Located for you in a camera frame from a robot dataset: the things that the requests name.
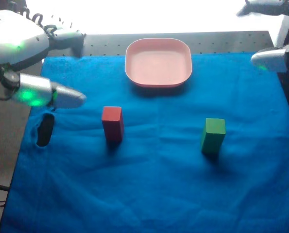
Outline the red rectangular block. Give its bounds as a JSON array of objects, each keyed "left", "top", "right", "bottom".
[{"left": 101, "top": 105, "right": 124, "bottom": 143}]

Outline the pink square plate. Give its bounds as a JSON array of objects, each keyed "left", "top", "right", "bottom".
[{"left": 124, "top": 38, "right": 193, "bottom": 89}]

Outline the blue cloth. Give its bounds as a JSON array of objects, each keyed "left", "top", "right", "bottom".
[{"left": 0, "top": 52, "right": 289, "bottom": 233}]

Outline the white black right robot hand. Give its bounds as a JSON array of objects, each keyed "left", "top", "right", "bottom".
[{"left": 236, "top": 0, "right": 289, "bottom": 74}]

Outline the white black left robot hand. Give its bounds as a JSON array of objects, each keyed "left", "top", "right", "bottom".
[{"left": 0, "top": 9, "right": 87, "bottom": 109}]

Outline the green rectangular block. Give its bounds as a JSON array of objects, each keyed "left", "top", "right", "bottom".
[{"left": 200, "top": 117, "right": 226, "bottom": 155}]

